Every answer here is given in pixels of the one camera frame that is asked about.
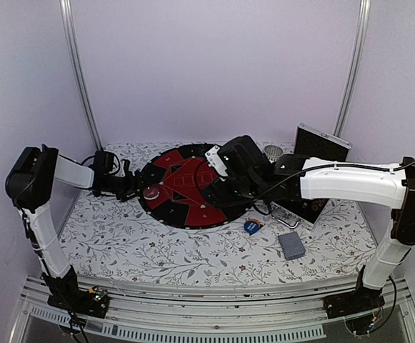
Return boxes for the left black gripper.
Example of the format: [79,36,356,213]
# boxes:
[102,169,152,202]

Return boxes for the clear red dealer button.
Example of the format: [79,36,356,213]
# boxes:
[142,186,160,201]

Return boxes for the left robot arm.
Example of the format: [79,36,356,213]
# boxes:
[5,145,139,282]

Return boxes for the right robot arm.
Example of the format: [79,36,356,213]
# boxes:
[201,135,415,312]

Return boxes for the round red black poker mat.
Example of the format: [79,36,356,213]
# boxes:
[139,143,250,229]

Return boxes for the grey striped ceramic mug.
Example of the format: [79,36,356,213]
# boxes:
[263,144,284,163]

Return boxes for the aluminium poker chip case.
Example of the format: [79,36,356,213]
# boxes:
[269,122,353,229]

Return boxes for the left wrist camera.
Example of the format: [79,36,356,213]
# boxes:
[91,151,120,175]

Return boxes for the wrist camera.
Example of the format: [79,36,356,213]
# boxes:
[91,151,120,175]
[204,145,228,179]

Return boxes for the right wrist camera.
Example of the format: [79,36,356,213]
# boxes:
[204,145,228,179]

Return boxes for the aluminium front rail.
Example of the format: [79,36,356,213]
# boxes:
[9,277,415,342]

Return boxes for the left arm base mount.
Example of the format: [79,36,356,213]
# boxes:
[42,267,110,319]

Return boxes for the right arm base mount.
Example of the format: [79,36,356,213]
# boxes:
[322,267,397,337]

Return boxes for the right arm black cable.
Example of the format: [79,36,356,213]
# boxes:
[192,156,415,229]

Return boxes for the left aluminium frame post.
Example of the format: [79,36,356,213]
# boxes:
[59,0,104,150]

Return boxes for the aluminium frame post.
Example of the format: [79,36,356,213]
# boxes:
[59,0,104,150]
[334,0,371,137]

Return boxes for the right aluminium frame post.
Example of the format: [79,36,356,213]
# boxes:
[334,0,371,137]

